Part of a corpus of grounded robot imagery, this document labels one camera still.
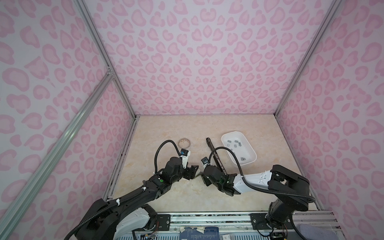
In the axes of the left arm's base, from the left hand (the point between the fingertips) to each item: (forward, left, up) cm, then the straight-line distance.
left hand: (194, 163), depth 82 cm
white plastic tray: (+13, -34, -10) cm, 38 cm away
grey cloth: (-31, -56, -8) cm, 64 cm away
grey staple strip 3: (+19, -23, -12) cm, 32 cm away
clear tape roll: (+21, +7, -11) cm, 25 cm away
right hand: (-1, -6, -8) cm, 10 cm away
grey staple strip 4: (+17, -27, -11) cm, 34 cm away
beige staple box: (-5, -3, -9) cm, 11 cm away
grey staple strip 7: (+8, -30, -11) cm, 33 cm away
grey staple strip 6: (+13, -26, -12) cm, 31 cm away
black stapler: (+8, -14, -10) cm, 19 cm away
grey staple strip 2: (+21, -29, -11) cm, 37 cm away
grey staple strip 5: (+19, -31, -12) cm, 38 cm away
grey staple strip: (+21, -24, -11) cm, 34 cm away
